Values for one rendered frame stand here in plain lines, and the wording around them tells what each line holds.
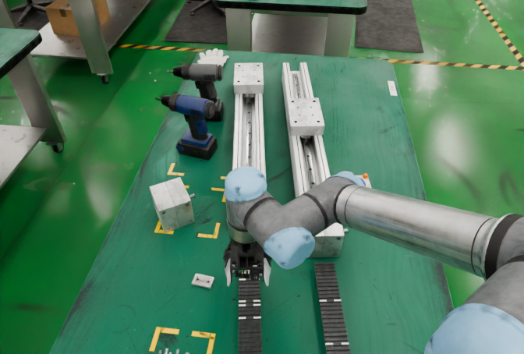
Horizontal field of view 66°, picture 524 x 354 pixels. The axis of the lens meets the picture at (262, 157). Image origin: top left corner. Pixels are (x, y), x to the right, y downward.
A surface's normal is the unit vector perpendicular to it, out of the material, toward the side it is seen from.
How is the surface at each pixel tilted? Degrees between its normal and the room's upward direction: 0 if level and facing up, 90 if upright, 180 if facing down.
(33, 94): 90
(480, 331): 34
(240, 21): 90
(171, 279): 0
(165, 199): 0
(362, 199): 39
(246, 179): 0
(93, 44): 90
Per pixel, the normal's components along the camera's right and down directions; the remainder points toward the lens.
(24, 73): -0.11, 0.67
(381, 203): -0.62, -0.65
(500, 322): -0.29, -0.87
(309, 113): 0.00, -0.74
